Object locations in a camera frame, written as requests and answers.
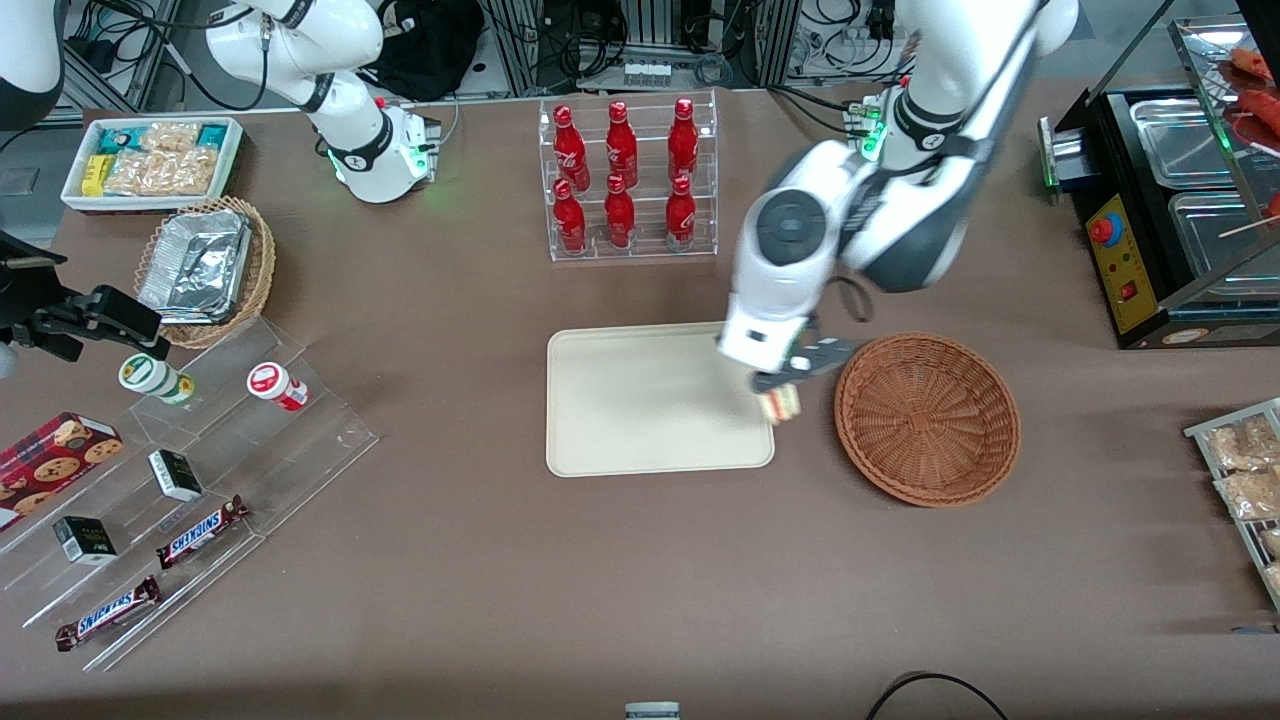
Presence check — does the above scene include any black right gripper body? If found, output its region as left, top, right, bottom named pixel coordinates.
left=0, top=232, right=83, bottom=363

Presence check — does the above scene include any round brown wicker basket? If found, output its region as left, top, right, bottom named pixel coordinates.
left=834, top=332, right=1022, bottom=508

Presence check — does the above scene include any cream rectangular tray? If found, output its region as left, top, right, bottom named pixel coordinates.
left=545, top=320, right=776, bottom=478

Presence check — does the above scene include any light wicker basket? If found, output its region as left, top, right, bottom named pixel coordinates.
left=133, top=195, right=277, bottom=350

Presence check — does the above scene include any tray of packaged crackers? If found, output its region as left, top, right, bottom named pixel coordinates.
left=1184, top=398, right=1280, bottom=612

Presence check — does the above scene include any green lidded cup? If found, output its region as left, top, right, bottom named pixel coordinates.
left=118, top=353, right=197, bottom=406

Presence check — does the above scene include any aluminium foil container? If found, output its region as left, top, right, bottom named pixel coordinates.
left=137, top=209, right=253, bottom=327

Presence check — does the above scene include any white snack bin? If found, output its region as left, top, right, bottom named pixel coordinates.
left=60, top=116, right=246, bottom=214

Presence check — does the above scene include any clear acrylic bottle rack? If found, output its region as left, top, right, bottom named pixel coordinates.
left=538, top=90, right=719, bottom=263

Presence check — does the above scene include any red cola bottle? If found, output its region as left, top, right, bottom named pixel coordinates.
left=605, top=101, right=640, bottom=189
left=603, top=174, right=638, bottom=250
left=664, top=176, right=698, bottom=250
left=552, top=178, right=589, bottom=254
left=553, top=105, right=590, bottom=191
left=667, top=98, right=701, bottom=184

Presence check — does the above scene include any clear rice cracker bag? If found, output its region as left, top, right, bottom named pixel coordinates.
left=105, top=146, right=220, bottom=197

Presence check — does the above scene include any red lidded cup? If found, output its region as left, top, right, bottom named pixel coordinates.
left=247, top=362, right=310, bottom=413

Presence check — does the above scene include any red cookie box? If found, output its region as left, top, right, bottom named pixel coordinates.
left=0, top=412, right=126, bottom=532

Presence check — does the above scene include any small black box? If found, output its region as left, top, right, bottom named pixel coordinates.
left=148, top=449, right=205, bottom=503
left=53, top=516, right=119, bottom=567

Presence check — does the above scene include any clear acrylic stepped display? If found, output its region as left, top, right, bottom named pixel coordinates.
left=0, top=318, right=380, bottom=673

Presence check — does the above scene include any Snickers bar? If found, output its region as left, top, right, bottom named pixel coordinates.
left=156, top=495, right=252, bottom=571
left=55, top=575, right=163, bottom=653

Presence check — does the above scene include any black hot food display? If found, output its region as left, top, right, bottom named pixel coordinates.
left=1038, top=15, right=1280, bottom=351

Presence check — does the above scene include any black bag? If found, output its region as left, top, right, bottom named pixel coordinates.
left=364, top=0, right=487, bottom=102

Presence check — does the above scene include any steel food pan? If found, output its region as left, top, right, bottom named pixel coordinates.
left=1129, top=96, right=1243, bottom=189
left=1167, top=190, right=1280, bottom=283

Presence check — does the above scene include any bagged pastry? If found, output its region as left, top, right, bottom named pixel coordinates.
left=1214, top=467, right=1280, bottom=522
left=1204, top=414, right=1280, bottom=472

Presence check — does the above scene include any black cable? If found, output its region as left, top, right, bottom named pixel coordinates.
left=864, top=672, right=1012, bottom=720

